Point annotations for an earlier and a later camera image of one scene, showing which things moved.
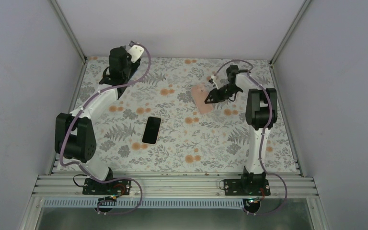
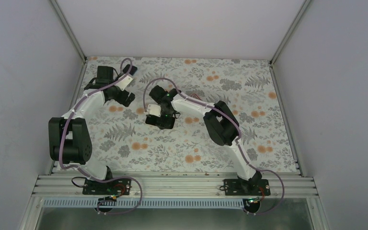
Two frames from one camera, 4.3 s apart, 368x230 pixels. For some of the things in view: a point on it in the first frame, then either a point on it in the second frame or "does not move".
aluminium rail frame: [67, 185] does not move
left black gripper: [138, 65] to [121, 99]
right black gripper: [216, 96] to [165, 123]
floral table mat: [162, 124] does not move
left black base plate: [118, 187] does not move
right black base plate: [247, 187] does not move
